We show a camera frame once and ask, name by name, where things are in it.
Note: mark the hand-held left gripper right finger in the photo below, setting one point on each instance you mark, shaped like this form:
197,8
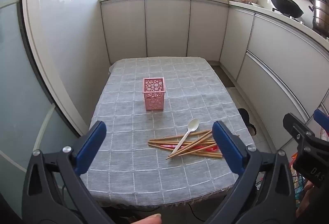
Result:
226,147

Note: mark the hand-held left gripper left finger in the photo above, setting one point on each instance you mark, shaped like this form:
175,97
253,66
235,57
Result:
91,147

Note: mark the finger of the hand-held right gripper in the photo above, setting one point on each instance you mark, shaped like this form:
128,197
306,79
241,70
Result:
321,118
295,126

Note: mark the set of wooden chopsticks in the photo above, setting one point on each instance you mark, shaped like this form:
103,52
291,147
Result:
203,154

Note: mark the white plastic spoon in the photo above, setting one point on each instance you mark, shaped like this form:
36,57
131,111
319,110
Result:
193,125

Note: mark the pink perforated utensil holder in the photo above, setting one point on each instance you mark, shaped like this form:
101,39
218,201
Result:
153,96

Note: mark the person's right hand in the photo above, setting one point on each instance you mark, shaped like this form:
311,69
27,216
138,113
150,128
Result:
308,198

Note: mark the person's left hand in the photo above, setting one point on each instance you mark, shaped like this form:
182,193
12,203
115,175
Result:
151,219

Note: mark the colourful bag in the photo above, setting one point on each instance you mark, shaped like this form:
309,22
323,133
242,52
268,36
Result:
297,183

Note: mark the black slipper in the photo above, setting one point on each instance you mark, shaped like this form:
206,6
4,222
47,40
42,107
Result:
252,129
243,114

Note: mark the grey checked tablecloth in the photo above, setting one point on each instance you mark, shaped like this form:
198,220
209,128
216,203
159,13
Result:
128,162

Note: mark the stainless steel pot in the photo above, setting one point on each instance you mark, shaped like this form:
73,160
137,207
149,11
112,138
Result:
320,16

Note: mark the frosted glass door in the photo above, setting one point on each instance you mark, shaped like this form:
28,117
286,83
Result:
15,72

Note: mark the black wok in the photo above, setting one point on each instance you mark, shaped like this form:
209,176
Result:
285,5

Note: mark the white kitchen counter cabinets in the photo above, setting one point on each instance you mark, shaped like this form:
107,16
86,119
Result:
167,28

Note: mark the pink bowls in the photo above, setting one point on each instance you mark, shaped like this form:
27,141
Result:
248,0

